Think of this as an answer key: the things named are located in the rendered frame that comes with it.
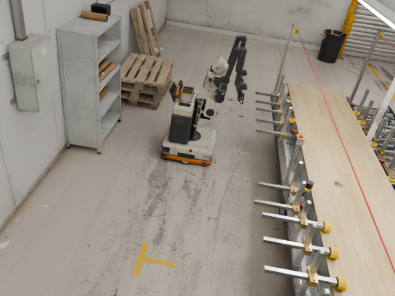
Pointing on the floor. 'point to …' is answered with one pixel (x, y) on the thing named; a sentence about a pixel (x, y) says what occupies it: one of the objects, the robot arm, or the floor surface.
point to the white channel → (382, 101)
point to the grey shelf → (90, 120)
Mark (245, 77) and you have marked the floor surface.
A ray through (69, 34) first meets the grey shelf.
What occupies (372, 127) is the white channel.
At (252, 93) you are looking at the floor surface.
